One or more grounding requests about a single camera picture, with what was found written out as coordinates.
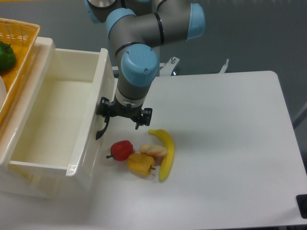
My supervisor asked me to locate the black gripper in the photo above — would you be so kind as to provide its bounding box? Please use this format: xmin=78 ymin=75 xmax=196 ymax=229
xmin=96 ymin=97 xmax=153 ymax=130

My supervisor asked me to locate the black top drawer handle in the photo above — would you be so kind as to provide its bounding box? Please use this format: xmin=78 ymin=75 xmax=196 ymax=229
xmin=95 ymin=116 xmax=110 ymax=140

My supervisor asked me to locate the white top drawer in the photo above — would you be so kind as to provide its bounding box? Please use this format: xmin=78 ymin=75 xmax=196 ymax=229
xmin=12 ymin=48 xmax=115 ymax=196

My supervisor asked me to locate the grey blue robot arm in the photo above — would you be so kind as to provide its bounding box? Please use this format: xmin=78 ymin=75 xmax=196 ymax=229
xmin=85 ymin=0 xmax=205 ymax=126

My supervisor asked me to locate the white drawer cabinet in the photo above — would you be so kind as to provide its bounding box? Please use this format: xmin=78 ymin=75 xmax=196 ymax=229
xmin=0 ymin=37 xmax=55 ymax=197

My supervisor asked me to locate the red bell pepper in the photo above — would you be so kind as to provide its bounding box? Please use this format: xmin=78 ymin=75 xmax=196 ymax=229
xmin=106 ymin=140 xmax=134 ymax=161

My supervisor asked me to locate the beige bread roll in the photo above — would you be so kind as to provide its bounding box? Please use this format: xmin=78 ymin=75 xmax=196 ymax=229
xmin=139 ymin=144 xmax=167 ymax=158

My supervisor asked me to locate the yellow bell pepper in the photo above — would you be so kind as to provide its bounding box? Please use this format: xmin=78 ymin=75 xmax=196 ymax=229
xmin=127 ymin=153 xmax=155 ymax=177

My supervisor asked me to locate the yellow banana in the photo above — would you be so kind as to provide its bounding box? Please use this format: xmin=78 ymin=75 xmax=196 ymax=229
xmin=148 ymin=129 xmax=175 ymax=182

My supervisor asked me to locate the white plate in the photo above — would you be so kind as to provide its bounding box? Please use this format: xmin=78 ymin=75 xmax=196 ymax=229
xmin=0 ymin=78 xmax=7 ymax=108

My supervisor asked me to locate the yellow woven basket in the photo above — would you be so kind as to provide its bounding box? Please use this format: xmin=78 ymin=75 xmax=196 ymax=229
xmin=0 ymin=18 xmax=40 ymax=123

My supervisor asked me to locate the green bell pepper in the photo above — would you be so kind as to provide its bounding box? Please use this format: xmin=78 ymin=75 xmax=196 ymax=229
xmin=0 ymin=41 xmax=16 ymax=72

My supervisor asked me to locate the black corner object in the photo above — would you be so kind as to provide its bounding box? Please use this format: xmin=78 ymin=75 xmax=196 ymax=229
xmin=296 ymin=194 xmax=307 ymax=219

